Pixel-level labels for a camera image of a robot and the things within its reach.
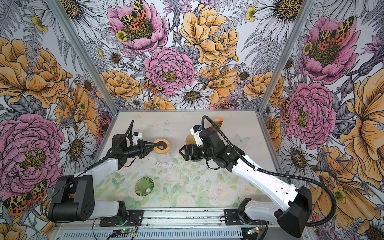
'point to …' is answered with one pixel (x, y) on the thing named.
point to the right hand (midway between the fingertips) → (187, 155)
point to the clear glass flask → (164, 158)
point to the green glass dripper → (143, 186)
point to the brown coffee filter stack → (218, 122)
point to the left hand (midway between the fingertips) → (157, 148)
